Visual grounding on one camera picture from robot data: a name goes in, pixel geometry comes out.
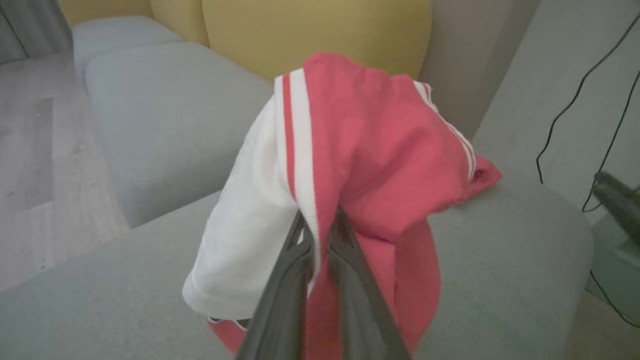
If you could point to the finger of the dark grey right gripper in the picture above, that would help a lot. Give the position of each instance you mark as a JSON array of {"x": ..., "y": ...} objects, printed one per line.
[{"x": 622, "y": 205}]

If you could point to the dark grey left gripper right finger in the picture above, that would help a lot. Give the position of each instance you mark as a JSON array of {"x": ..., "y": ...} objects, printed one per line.
[{"x": 357, "y": 300}]

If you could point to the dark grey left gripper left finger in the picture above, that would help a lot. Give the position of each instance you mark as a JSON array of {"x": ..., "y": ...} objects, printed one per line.
[{"x": 285, "y": 300}]

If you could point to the red shorts white trim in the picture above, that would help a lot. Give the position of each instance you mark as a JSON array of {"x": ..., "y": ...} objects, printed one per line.
[{"x": 485, "y": 177}]

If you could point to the red Bulls basketball jersey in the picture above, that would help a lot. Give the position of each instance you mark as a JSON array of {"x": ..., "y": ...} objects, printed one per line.
[{"x": 375, "y": 150}]

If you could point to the large grey sofa seat cushion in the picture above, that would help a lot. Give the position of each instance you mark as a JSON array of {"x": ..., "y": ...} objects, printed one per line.
[{"x": 100, "y": 300}]

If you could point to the wide yellow sofa backrest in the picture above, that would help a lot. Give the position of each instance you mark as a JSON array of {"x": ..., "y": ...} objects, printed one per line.
[{"x": 310, "y": 30}]

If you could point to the grey pleated curtain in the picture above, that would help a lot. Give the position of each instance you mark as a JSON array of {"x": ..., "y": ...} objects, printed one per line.
[{"x": 35, "y": 25}]

